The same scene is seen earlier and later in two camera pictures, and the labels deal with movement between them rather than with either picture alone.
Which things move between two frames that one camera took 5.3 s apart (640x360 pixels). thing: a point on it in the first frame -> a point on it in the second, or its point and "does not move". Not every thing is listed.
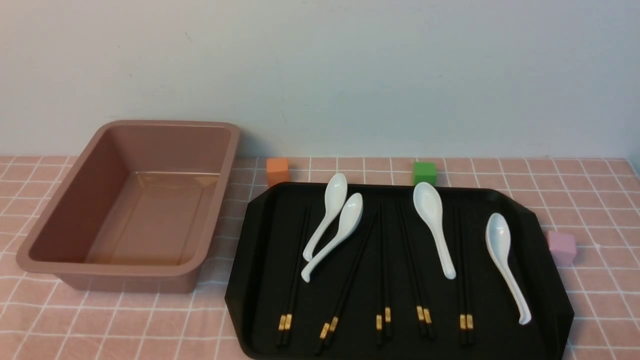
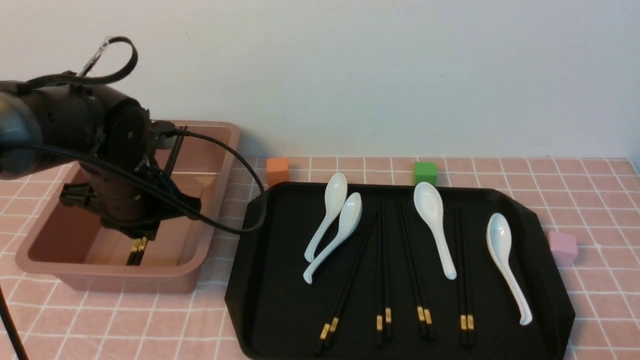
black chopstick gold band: x=466 y=318 does not move
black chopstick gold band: x=291 y=276 -> x=136 y=254
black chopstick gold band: x=288 y=315 -> x=137 y=251
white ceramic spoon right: x=498 y=232 does not move
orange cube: x=277 y=170 does not move
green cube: x=425 y=172 does not move
